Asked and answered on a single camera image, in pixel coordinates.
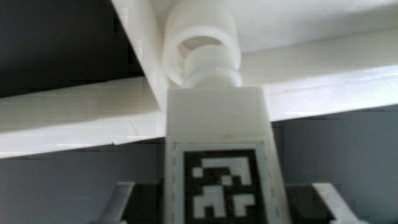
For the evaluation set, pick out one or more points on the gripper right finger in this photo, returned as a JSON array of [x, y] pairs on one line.
[[317, 205]]

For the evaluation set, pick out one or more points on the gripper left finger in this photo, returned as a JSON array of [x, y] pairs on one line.
[[134, 204]]

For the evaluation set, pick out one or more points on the white U-shaped fence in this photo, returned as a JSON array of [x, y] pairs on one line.
[[107, 113]]

